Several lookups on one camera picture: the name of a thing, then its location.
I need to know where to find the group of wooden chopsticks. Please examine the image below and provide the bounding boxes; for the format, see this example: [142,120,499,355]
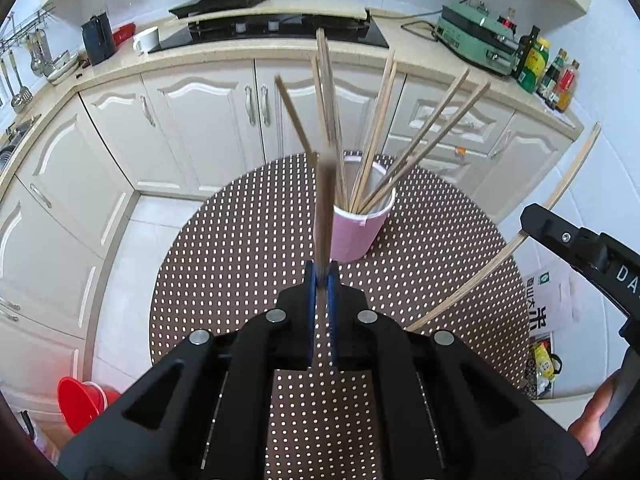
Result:
[274,27,493,216]

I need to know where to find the cream base kitchen cabinets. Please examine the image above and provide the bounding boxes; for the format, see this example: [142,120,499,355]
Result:
[0,55,576,411]

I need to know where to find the green bottle yellow cap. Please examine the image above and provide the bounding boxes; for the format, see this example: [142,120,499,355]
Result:
[517,37,552,93]

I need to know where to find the green electric grill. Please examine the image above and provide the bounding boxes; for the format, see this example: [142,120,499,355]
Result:
[432,0,521,77]

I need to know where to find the black electric kettle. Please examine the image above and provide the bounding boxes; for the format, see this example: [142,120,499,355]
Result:
[81,9,118,66]

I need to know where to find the dark soy sauce bottle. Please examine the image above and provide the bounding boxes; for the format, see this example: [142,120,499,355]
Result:
[537,49,568,101]

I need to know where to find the white printed rice bag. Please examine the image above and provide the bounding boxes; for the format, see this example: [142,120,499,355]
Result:
[525,260,576,333]

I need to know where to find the amber bottle red label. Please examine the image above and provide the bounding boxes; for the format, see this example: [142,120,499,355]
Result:
[552,60,581,113]

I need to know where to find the black portable induction cooker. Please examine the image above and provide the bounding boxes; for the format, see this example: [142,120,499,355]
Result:
[168,0,282,18]

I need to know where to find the black power cable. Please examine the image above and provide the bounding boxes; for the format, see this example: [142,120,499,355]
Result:
[370,7,443,41]

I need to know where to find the stack of white bowls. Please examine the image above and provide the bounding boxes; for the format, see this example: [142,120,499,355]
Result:
[45,50,83,86]

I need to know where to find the person's right hand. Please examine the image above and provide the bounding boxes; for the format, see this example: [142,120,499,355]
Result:
[567,372,623,456]

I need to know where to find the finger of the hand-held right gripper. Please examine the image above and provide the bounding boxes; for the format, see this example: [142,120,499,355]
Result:
[520,203,608,273]

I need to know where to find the beige kitchen countertop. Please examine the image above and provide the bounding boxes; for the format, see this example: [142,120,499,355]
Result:
[0,0,585,201]

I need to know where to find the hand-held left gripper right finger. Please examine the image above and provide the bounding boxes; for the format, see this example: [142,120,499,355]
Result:
[327,260,588,480]

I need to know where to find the brown polka-dot tablecloth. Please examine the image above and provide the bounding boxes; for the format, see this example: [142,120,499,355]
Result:
[149,152,532,480]

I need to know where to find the dark oil bottle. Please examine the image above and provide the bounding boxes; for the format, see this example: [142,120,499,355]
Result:
[515,25,542,81]

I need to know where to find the hanging metal spoon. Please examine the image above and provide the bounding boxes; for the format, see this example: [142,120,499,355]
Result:
[27,30,53,78]

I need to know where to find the red plastic basin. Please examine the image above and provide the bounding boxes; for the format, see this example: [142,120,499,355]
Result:
[56,376,123,436]

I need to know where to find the metal kitchen sink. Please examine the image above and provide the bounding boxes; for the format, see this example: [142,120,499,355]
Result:
[0,112,43,176]

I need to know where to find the pink cylindrical cup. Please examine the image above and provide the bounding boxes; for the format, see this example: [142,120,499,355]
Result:
[328,149,398,263]

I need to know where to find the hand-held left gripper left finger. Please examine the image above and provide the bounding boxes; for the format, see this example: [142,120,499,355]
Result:
[59,260,321,480]

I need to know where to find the single wooden chopstick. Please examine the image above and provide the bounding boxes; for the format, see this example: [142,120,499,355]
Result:
[404,121,602,333]
[314,152,342,368]

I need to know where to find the yellow snack packet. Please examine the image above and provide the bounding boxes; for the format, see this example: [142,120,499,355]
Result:
[530,340,563,398]

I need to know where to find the black glass gas hob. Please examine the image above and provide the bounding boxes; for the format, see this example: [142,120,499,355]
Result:
[147,12,390,53]

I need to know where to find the white mug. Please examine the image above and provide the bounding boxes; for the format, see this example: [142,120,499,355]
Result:
[132,26,161,56]

